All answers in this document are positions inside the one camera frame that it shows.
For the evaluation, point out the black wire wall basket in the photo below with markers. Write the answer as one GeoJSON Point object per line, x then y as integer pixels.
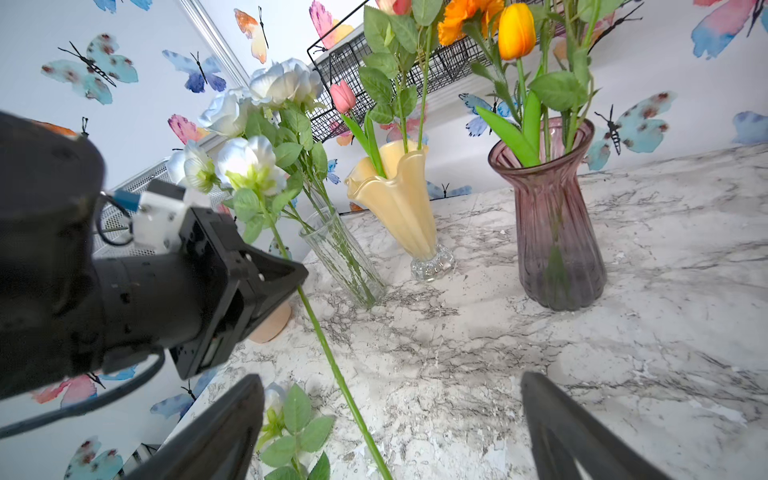
{"type": "Point", "coordinates": [345, 48]}

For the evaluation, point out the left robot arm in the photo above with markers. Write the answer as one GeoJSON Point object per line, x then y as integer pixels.
{"type": "Point", "coordinates": [65, 313]}

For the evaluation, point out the small pink rosebud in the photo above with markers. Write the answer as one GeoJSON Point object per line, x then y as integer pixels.
{"type": "Point", "coordinates": [344, 101]}

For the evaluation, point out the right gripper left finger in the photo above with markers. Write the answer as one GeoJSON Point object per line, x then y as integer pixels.
{"type": "Point", "coordinates": [219, 444]}

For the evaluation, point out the orange marigold flower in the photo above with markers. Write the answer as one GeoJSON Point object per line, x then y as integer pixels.
{"type": "Point", "coordinates": [479, 20]}

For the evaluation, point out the purple ribbed glass vase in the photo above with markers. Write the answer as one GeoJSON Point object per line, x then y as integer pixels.
{"type": "Point", "coordinates": [559, 259]}

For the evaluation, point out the pink rose tall stem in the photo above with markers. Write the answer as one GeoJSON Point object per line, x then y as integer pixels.
{"type": "Point", "coordinates": [392, 35]}

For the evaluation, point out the clear glass vase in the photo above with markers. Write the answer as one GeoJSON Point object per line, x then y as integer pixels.
{"type": "Point", "coordinates": [343, 257]}

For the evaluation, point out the green succulent in pink pot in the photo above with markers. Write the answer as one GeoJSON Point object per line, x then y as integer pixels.
{"type": "Point", "coordinates": [273, 325]}

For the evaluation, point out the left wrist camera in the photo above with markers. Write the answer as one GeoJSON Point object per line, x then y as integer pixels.
{"type": "Point", "coordinates": [159, 212]}

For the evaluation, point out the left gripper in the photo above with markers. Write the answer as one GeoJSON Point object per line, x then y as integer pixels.
{"type": "Point", "coordinates": [197, 303]}

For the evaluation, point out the white mesh wall box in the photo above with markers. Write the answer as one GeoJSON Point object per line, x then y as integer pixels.
{"type": "Point", "coordinates": [112, 237]}

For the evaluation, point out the orange yellow tulip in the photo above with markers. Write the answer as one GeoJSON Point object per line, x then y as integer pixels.
{"type": "Point", "coordinates": [516, 37]}

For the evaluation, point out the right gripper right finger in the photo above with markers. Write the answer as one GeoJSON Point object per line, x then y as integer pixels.
{"type": "Point", "coordinates": [566, 439]}

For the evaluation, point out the yellow ruffled glass vase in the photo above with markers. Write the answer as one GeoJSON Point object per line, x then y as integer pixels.
{"type": "Point", "coordinates": [401, 202]}

